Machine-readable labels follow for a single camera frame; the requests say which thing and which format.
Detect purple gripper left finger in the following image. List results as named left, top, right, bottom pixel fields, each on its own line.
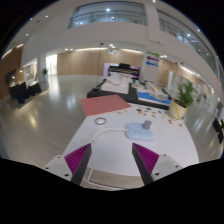
left=64, top=144, right=92, bottom=185

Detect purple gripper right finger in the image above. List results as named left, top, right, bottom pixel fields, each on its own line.
left=132, top=143, right=159, bottom=185

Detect grey pink charger plug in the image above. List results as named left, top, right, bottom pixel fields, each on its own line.
left=143, top=120, right=152, bottom=130

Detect light blue power strip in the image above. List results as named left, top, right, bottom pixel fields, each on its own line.
left=126, top=123, right=156, bottom=142

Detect clear tape roll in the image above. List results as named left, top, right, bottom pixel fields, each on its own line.
left=95, top=118, right=107, bottom=125

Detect red rectangular mat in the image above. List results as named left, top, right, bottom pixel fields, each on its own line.
left=81, top=95, right=130, bottom=117

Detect potted green plant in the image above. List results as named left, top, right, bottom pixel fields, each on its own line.
left=169, top=82, right=194, bottom=120

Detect black display platform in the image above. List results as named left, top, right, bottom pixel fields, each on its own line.
left=87, top=81, right=169, bottom=110

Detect black grand piano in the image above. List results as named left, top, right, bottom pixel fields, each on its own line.
left=108, top=65, right=140, bottom=80

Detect black lounge chairs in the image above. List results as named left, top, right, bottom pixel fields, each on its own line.
left=9, top=82, right=42, bottom=104

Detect white power strip cable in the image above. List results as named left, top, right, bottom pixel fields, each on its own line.
left=90, top=128, right=128, bottom=144

